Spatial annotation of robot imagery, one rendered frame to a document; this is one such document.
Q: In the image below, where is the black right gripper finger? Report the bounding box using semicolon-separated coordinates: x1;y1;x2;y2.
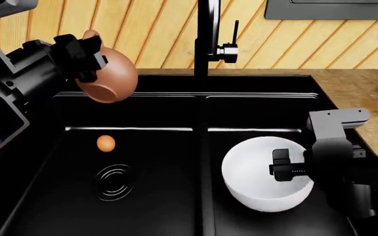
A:
268;163;295;183
271;147;291;165

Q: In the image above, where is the brown clay teapot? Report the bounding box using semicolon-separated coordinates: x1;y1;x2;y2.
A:
75;29;140;104

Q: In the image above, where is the tall black faucet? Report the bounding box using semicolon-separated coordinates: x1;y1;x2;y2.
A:
193;0;223;77

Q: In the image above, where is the gray right gripper camera box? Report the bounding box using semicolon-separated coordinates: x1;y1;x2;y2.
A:
308;107;371;149

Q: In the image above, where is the round black sink drain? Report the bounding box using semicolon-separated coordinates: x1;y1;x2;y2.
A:
93;163;135;201

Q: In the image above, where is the black faucet lever handle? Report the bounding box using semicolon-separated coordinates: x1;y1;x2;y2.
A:
215;20;240;65

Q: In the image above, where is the brown egg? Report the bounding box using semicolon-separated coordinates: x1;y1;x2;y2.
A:
96;134;116;153

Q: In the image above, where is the black double-basin sink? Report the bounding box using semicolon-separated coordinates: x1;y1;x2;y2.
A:
0;68;378;236

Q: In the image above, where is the gray box-shaped robot part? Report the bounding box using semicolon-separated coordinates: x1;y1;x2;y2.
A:
0;0;39;20

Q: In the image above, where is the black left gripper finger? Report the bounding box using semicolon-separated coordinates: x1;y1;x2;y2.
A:
82;35;104;51
76;69;99;83

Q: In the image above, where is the white bowl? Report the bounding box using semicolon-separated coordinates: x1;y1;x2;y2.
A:
220;136;316;213

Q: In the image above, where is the dark gray framed panel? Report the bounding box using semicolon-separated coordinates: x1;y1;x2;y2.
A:
264;0;378;21

